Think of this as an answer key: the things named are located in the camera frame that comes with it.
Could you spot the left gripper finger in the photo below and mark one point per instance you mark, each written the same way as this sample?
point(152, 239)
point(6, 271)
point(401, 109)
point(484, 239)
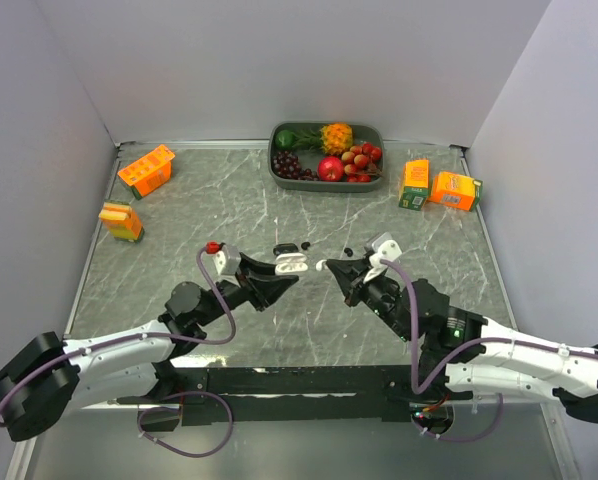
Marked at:
point(266, 290)
point(249, 266)

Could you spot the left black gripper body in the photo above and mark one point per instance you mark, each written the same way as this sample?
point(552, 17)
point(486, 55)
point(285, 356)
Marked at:
point(235, 290)

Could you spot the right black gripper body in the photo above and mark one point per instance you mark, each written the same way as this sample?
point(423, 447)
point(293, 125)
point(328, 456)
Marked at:
point(380, 295)

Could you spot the white earbud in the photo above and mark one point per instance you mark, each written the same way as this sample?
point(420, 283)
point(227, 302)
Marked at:
point(321, 264)

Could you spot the white earbud charging case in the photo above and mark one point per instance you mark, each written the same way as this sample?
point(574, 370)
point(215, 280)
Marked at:
point(291, 264)

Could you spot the black earbud charging case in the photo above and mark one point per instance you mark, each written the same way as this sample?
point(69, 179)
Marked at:
point(283, 248)

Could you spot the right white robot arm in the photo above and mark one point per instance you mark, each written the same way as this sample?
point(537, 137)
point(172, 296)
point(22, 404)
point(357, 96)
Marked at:
point(455, 351)

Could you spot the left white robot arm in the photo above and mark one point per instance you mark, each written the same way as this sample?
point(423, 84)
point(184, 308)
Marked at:
point(50, 377)

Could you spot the red apple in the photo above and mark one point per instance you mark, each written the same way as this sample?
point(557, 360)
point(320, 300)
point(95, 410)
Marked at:
point(330, 169)

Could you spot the dark grape bunch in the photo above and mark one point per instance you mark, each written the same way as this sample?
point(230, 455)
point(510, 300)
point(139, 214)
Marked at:
point(286, 165)

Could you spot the red lychee bunch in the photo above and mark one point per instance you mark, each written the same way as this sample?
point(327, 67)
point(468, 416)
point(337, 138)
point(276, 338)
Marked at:
point(361, 163)

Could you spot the green yellow carton right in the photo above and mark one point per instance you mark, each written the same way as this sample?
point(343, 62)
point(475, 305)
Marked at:
point(414, 187)

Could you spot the orange carton far right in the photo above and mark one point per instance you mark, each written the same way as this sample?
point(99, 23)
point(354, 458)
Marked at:
point(455, 190)

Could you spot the yellow orange carton left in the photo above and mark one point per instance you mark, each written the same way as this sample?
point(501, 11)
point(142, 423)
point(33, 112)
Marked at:
point(122, 222)

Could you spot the green lime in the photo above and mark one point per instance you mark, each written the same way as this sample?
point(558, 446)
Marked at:
point(284, 140)

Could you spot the orange pineapple toy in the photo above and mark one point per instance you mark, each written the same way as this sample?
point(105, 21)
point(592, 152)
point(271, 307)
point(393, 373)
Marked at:
point(332, 139)

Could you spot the orange juice carton far left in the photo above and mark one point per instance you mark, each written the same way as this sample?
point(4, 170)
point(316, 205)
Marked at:
point(149, 172)

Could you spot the grey fruit tray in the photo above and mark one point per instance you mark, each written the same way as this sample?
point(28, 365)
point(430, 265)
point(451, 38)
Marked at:
point(311, 158)

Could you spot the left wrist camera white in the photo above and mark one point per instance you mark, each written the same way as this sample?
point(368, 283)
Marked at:
point(226, 258)

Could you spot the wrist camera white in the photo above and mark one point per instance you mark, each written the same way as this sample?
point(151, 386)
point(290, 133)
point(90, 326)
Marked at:
point(226, 258)
point(381, 247)

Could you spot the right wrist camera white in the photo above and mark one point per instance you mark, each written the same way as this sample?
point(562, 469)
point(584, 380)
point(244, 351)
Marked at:
point(381, 247)

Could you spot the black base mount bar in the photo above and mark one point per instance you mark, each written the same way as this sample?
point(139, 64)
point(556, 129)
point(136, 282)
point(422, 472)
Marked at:
point(293, 393)

